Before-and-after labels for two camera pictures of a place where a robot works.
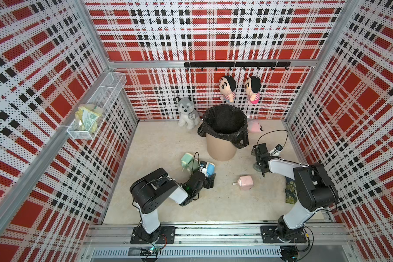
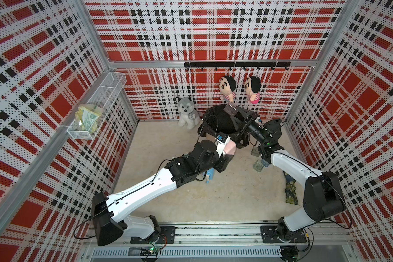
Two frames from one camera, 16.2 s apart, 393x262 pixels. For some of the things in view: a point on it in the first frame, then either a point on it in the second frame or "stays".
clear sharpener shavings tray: x=256 y=167 stays
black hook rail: x=201 y=65 stays
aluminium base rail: x=215 y=242 stays
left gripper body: x=208 y=183 to x=220 y=164
